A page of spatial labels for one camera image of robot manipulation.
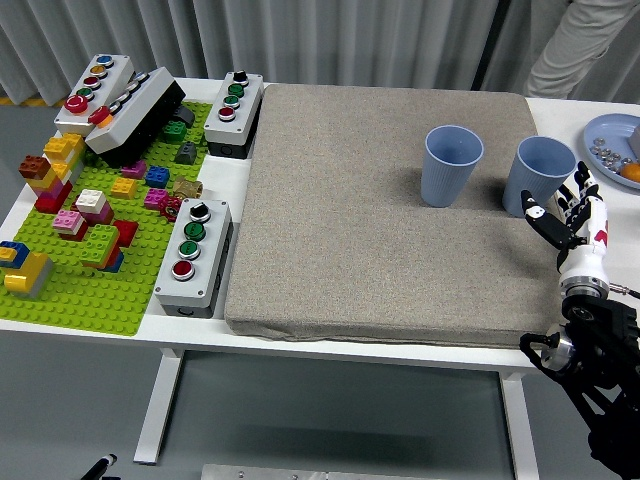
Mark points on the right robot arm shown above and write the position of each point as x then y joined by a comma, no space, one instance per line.
600,325

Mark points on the blue toy brick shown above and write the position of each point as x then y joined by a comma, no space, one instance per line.
157,177

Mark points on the grey pleated curtain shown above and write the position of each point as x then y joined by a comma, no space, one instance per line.
350,40

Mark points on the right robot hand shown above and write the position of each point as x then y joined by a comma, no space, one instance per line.
585,250

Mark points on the grey five-button control box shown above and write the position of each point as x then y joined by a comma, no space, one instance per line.
112,80

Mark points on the red toy brick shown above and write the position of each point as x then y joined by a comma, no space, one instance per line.
127,232

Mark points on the person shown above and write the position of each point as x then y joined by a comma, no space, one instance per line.
565,45

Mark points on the yellow toy brick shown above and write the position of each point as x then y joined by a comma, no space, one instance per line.
123,188

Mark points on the grey-brown fabric mat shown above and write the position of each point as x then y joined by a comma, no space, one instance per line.
350,225

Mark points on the long grey button control box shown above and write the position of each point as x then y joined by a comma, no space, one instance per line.
135,115

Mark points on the grey four-button control box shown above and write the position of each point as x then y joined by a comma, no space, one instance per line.
212,250
247,110

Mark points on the brown yellow red brick tower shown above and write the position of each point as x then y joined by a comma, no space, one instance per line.
50,192

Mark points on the orange fruit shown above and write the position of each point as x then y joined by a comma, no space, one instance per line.
632,172

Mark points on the blue ribbed plastic cup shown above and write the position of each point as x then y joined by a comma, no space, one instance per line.
532,175
442,185

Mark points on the dark grey slope brick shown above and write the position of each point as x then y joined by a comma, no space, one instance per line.
186,154

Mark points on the green brick baseplate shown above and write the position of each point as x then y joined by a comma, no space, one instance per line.
100,300

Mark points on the pink-topped brick stack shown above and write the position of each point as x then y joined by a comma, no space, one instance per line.
70,222

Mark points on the green orange brick stack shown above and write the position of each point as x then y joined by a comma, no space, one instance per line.
100,245

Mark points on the blue yellow grey brick stack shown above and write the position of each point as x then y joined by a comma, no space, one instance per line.
30,272

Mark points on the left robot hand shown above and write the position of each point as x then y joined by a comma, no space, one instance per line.
100,467

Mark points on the green toy brick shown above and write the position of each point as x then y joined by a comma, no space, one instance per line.
174,132

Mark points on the magenta toy brick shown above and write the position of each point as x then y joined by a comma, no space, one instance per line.
134,170
155,199

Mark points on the black curved toy piece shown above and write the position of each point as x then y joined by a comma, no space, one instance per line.
184,116

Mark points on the blue plate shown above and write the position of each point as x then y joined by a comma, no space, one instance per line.
607,127

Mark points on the white table leg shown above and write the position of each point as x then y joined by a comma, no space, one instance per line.
520,430
155,410

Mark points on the white-topped magenta brick stack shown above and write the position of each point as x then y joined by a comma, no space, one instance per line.
92,202

